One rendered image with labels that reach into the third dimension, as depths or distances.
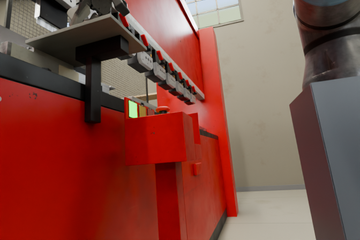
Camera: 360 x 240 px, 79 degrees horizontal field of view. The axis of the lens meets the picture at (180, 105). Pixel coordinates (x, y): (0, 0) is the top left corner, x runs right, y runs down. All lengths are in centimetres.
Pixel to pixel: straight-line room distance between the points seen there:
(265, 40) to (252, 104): 129
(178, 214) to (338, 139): 40
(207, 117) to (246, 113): 166
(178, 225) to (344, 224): 36
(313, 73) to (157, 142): 37
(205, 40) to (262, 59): 180
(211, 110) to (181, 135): 217
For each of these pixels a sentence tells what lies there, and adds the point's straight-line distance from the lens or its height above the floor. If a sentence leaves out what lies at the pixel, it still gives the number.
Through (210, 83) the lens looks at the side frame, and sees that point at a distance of 278.
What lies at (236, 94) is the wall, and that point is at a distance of 433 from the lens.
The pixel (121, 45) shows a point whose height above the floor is 96.
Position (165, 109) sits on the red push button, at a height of 80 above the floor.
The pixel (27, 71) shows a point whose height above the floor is 85.
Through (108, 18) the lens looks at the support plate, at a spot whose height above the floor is 99.
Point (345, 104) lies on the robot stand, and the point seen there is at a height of 73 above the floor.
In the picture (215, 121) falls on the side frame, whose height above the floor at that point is 105.
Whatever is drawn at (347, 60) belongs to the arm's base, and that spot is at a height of 81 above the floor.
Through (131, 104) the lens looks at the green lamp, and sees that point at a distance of 63.
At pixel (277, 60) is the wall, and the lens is 457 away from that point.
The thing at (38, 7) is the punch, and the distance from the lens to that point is 82.
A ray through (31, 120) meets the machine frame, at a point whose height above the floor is 76.
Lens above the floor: 67
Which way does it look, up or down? 13 degrees up
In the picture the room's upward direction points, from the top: 5 degrees counter-clockwise
